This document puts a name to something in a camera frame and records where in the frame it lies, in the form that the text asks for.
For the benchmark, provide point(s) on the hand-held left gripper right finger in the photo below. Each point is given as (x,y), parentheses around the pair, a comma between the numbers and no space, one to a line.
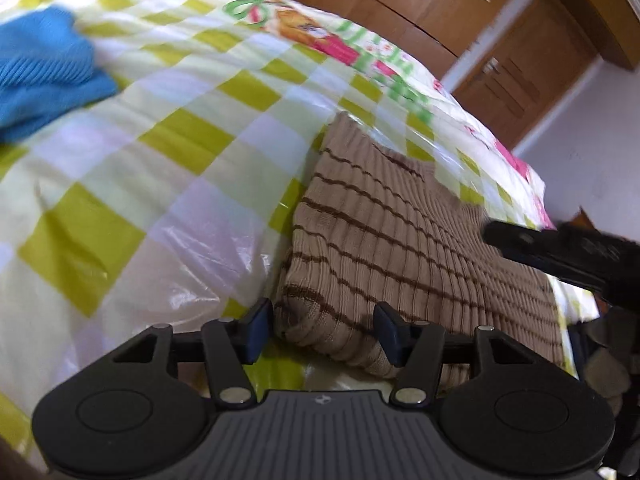
(391,335)

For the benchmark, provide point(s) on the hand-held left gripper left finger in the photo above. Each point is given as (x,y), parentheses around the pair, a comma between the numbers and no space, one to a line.
(257,332)

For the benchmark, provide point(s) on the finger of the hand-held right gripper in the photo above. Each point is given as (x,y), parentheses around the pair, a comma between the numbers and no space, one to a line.
(520,245)

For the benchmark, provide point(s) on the beige brown-striped knit sweater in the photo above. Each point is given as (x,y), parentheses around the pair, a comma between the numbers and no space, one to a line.
(400,240)

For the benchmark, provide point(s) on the wooden door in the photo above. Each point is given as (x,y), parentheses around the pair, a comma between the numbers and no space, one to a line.
(525,70)

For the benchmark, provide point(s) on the green checked plastic bed sheet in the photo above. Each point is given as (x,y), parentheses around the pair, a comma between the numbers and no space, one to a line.
(150,160)

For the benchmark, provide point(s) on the pink cartoon quilt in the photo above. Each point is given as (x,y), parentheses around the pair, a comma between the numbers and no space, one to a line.
(350,55)

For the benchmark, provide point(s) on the blue knit garment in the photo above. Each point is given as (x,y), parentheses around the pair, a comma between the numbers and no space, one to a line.
(45,70)

